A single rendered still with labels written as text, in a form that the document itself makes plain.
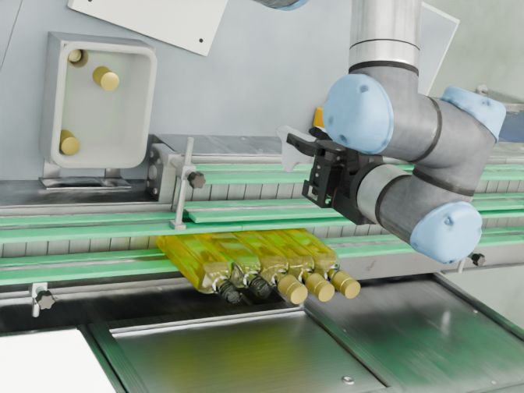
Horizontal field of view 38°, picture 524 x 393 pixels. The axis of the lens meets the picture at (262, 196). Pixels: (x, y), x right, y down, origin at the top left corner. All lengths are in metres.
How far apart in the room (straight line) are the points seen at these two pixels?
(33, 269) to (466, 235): 0.74
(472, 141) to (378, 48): 0.15
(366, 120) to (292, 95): 0.89
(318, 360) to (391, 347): 0.23
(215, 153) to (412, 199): 0.63
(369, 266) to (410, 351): 0.29
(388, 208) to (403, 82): 0.18
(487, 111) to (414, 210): 0.14
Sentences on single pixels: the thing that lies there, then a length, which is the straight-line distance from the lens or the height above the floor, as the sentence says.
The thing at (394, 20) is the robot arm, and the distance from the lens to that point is 0.81.
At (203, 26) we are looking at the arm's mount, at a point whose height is 0.78.
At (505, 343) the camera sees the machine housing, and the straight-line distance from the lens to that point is 1.71.
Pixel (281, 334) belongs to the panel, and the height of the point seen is 1.09.
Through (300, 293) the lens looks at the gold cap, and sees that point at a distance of 1.29.
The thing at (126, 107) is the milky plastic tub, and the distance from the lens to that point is 1.45.
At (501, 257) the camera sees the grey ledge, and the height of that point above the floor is 0.88.
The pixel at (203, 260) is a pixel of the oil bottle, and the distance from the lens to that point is 1.29.
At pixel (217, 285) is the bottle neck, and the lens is 1.27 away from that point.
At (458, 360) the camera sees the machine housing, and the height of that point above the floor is 1.21.
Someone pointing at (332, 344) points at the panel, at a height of 1.14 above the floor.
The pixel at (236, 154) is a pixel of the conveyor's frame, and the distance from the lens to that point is 1.46.
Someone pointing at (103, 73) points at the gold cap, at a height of 0.81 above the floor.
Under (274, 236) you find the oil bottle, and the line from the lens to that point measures 1.44.
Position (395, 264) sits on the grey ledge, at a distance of 1.83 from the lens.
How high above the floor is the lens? 2.08
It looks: 52 degrees down
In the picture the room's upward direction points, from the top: 127 degrees clockwise
